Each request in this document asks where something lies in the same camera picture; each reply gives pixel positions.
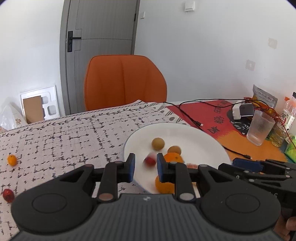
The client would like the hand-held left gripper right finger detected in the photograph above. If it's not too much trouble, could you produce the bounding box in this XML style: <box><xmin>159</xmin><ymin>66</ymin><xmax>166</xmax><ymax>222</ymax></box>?
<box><xmin>157</xmin><ymin>153</ymin><xmax>232</xmax><ymax>202</ymax></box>

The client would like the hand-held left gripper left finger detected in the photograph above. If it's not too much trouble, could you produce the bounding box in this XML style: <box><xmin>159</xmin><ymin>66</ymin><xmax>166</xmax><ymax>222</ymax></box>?
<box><xmin>59</xmin><ymin>153</ymin><xmax>136</xmax><ymax>202</ymax></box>

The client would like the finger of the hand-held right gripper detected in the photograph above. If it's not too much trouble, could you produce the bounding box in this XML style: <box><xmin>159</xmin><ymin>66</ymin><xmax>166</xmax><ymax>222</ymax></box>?
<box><xmin>218</xmin><ymin>163</ymin><xmax>273</xmax><ymax>186</ymax></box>
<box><xmin>232</xmin><ymin>158</ymin><xmax>296</xmax><ymax>176</ymax></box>

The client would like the small red plum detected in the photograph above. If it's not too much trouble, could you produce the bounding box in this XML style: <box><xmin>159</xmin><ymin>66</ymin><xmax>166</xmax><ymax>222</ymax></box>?
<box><xmin>2</xmin><ymin>189</ymin><xmax>15</xmax><ymax>203</ymax></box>
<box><xmin>144</xmin><ymin>154</ymin><xmax>157</xmax><ymax>168</ymax></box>

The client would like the large orange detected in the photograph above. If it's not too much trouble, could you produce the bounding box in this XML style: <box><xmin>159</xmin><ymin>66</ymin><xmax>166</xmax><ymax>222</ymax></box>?
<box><xmin>164</xmin><ymin>152</ymin><xmax>184</xmax><ymax>164</ymax></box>

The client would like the medium orange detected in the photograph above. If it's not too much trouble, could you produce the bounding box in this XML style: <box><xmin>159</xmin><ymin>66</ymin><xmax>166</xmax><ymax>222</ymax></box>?
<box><xmin>155</xmin><ymin>175</ymin><xmax>175</xmax><ymax>194</ymax></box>

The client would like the white plate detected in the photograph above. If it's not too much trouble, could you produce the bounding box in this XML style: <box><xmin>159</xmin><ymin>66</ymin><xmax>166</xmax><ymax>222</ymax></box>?
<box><xmin>123</xmin><ymin>123</ymin><xmax>232</xmax><ymax>194</ymax></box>

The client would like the person's right hand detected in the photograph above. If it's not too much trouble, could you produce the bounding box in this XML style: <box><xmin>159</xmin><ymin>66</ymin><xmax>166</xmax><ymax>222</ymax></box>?
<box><xmin>274</xmin><ymin>215</ymin><xmax>296</xmax><ymax>240</ymax></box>

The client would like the ribbed clear glass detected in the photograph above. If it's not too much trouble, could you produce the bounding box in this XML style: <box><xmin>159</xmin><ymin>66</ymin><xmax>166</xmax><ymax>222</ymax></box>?
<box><xmin>246</xmin><ymin>110</ymin><xmax>276</xmax><ymax>146</ymax></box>

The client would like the green packet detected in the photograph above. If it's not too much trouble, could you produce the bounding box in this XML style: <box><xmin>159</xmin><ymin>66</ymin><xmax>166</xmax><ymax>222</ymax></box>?
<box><xmin>284</xmin><ymin>136</ymin><xmax>296</xmax><ymax>163</ymax></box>

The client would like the plastic bottle yellow liquid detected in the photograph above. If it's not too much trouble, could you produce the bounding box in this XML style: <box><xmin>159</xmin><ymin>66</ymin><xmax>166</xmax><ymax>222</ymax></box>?
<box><xmin>269</xmin><ymin>92</ymin><xmax>296</xmax><ymax>148</ymax></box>

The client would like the white grey charger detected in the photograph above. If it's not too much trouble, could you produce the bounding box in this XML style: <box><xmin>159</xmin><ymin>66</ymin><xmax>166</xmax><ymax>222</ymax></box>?
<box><xmin>232</xmin><ymin>103</ymin><xmax>255</xmax><ymax>120</ymax></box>

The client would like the red orange printed mat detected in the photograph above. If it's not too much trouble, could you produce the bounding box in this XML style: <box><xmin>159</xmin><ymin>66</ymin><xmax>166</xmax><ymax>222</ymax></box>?
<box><xmin>159</xmin><ymin>99</ymin><xmax>296</xmax><ymax>167</ymax></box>

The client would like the black white printed tablecloth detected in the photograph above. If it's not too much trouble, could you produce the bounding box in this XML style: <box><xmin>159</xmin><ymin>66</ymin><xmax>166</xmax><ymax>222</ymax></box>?
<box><xmin>0</xmin><ymin>100</ymin><xmax>192</xmax><ymax>241</ymax></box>

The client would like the silver snack bag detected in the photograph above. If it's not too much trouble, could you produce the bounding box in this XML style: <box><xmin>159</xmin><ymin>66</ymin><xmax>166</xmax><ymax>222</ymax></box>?
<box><xmin>252</xmin><ymin>84</ymin><xmax>278</xmax><ymax>109</ymax></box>

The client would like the orange chair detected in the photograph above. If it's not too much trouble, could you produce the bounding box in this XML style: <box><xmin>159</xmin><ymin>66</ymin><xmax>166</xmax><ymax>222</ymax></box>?
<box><xmin>84</xmin><ymin>55</ymin><xmax>167</xmax><ymax>112</ymax></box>

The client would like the brown cardboard sheet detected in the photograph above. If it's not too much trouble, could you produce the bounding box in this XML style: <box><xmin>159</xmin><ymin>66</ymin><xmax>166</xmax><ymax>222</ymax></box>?
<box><xmin>23</xmin><ymin>95</ymin><xmax>45</xmax><ymax>124</ymax></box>

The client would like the clear plastic bag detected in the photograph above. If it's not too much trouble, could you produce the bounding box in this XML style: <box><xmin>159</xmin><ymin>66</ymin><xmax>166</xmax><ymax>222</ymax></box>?
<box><xmin>0</xmin><ymin>97</ymin><xmax>28</xmax><ymax>132</ymax></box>

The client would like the grey door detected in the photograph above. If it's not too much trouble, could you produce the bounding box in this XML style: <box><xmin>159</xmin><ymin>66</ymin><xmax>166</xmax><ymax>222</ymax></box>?
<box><xmin>60</xmin><ymin>0</ymin><xmax>140</xmax><ymax>116</ymax></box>

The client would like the black cable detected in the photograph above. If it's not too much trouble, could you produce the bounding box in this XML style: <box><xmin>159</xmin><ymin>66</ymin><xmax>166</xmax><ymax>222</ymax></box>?
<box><xmin>163</xmin><ymin>101</ymin><xmax>252</xmax><ymax>160</ymax></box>
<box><xmin>179</xmin><ymin>99</ymin><xmax>247</xmax><ymax>127</ymax></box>

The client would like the thin red wire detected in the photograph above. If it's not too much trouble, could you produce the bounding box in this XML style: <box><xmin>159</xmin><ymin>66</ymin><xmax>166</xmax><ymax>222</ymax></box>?
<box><xmin>244</xmin><ymin>97</ymin><xmax>296</xmax><ymax>151</ymax></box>

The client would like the white foam packaging frame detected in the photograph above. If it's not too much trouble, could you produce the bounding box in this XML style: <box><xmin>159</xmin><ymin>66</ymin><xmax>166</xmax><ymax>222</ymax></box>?
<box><xmin>20</xmin><ymin>85</ymin><xmax>60</xmax><ymax>124</ymax></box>

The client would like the black door handle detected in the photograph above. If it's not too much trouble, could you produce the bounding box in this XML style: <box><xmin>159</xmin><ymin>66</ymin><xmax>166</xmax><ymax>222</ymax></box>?
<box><xmin>67</xmin><ymin>31</ymin><xmax>82</xmax><ymax>52</ymax></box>

